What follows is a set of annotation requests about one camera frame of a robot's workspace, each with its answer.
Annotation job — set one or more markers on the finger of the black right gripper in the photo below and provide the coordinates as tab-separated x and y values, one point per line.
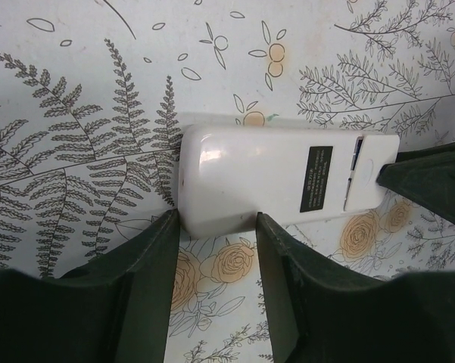
426	177

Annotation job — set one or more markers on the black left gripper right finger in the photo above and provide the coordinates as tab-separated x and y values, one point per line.
320	311

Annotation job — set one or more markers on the white battery cover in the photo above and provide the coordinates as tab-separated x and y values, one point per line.
375	152

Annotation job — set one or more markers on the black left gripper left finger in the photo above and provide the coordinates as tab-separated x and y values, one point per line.
115	308

